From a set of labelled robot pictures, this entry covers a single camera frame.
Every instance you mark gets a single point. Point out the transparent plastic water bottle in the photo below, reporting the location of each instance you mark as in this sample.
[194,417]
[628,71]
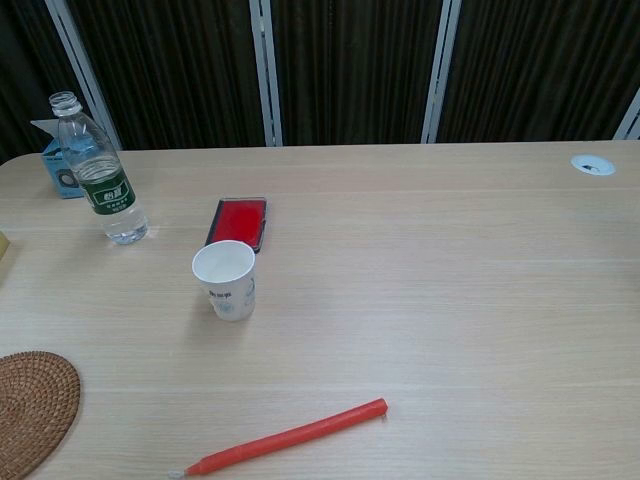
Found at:
[107,185]

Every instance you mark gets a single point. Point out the yellow wooden block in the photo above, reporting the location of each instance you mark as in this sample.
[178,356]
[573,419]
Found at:
[3,245]

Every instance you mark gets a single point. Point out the white paper cup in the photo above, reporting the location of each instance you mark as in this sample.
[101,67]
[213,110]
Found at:
[225,285]

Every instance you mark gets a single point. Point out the grey partition post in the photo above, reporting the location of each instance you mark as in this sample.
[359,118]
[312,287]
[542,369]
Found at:
[265,70]
[631,117]
[82,65]
[441,70]

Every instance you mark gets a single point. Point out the woven rattan coaster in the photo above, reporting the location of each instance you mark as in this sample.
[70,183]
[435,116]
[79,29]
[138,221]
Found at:
[30,410]

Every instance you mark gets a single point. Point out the red ink pad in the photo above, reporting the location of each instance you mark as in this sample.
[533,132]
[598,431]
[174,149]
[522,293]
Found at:
[238,223]

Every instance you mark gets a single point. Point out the small blue cardboard box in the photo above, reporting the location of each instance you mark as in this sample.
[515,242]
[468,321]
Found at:
[55,167]

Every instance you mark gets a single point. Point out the red candle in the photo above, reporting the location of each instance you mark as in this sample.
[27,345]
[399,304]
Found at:
[290,437]

